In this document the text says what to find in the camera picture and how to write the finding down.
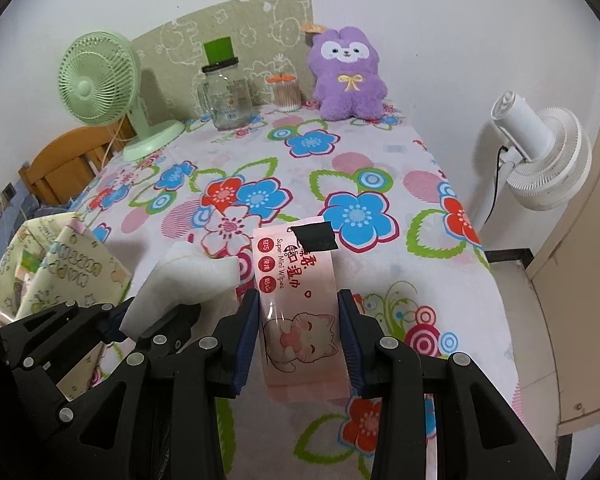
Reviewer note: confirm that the beige door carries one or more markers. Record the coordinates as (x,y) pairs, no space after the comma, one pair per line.
(580,260)

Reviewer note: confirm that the glass jar with black lid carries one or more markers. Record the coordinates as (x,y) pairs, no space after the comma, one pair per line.
(227,105)

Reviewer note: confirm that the floral tablecloth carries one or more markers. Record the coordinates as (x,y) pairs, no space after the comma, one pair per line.
(380,160)

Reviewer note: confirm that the wooden chair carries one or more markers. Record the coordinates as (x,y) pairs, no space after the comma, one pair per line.
(60,165)

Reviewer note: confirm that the white soft tissue pack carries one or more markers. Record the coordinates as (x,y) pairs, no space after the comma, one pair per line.
(190,272)

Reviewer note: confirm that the pink wet wipes packet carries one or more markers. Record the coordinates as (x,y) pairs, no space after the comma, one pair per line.
(300,310)

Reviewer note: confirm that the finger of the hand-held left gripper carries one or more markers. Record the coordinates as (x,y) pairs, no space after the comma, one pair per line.
(172,327)
(119,325)

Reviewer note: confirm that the cotton swab jar orange lid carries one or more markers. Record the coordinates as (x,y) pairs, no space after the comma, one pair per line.
(285,95)

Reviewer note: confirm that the green patterned board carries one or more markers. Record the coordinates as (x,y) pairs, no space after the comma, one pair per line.
(180,50)

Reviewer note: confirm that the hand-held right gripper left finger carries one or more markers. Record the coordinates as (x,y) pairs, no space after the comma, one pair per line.
(245,345)

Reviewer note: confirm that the purple plush toy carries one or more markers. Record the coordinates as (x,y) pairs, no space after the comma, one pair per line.
(347,95)

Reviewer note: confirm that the yellow patterned storage box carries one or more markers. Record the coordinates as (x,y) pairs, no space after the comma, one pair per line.
(80,270)

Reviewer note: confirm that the white standing fan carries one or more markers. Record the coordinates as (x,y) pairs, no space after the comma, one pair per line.
(525,125)

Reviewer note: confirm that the green desk fan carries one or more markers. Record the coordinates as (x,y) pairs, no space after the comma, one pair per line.
(87,87)

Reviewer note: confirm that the green square card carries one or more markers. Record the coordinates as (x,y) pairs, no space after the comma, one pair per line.
(217,51)

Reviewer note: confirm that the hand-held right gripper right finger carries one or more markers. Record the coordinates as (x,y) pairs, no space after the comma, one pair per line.
(351,345)

